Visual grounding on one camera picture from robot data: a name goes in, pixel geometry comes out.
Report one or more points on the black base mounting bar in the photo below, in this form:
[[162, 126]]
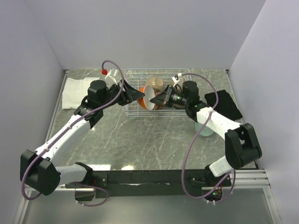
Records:
[[152, 182]]

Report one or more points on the red floral bowl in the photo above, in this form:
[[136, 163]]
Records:
[[158, 107]]

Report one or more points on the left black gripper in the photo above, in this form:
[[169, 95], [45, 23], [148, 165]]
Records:
[[134, 93]]

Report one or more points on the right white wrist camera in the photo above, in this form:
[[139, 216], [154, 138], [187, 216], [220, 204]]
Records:
[[177, 79]]

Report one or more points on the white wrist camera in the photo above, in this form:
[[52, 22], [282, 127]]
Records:
[[177, 79], [110, 76]]

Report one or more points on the aluminium frame rail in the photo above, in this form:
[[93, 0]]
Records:
[[254, 195]]

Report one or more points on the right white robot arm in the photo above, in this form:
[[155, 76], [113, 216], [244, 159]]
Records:
[[241, 143]]

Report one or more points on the light blue ribbed bowl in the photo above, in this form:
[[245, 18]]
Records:
[[205, 132]]

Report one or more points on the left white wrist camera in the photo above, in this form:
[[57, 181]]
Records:
[[110, 76]]

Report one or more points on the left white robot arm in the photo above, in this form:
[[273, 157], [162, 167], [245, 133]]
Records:
[[38, 168]]

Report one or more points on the black folded cloth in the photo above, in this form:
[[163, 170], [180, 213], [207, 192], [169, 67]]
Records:
[[227, 107]]

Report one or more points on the white wire dish rack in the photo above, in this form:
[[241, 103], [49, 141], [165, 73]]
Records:
[[137, 79]]

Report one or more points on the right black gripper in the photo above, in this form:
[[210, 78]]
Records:
[[165, 98]]

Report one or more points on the white folded cloth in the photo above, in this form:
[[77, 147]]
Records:
[[74, 91]]

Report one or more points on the black patterned bowl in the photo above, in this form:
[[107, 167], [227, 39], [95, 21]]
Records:
[[181, 107]]

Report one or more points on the beige floral bowl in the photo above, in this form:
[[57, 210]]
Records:
[[156, 83]]

